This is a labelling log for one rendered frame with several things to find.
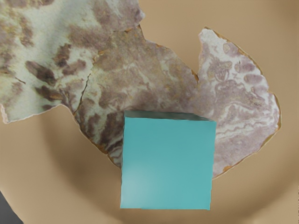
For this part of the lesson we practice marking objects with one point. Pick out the teal cube block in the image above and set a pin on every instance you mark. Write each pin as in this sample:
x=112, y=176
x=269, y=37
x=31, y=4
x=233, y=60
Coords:
x=167, y=163

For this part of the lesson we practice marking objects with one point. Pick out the tan plate with mottled pattern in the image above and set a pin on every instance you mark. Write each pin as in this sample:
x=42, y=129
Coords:
x=70, y=70

